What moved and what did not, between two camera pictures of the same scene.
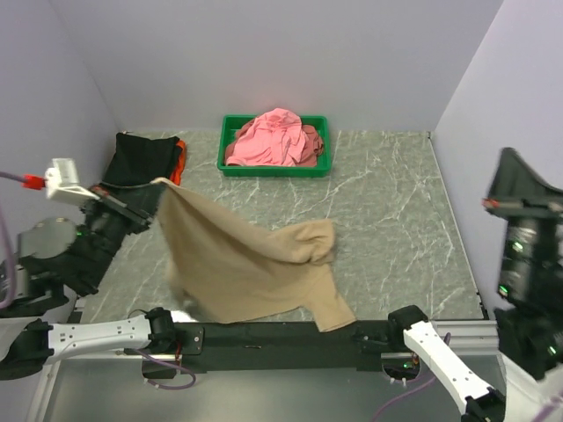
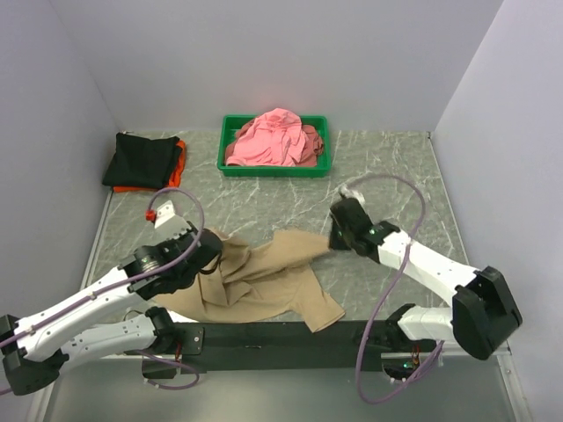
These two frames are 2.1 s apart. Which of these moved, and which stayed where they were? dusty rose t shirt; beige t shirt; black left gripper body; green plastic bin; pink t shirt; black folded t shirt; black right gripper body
Moved: beige t shirt; black right gripper body; black left gripper body
Stayed: pink t shirt; green plastic bin; black folded t shirt; dusty rose t shirt
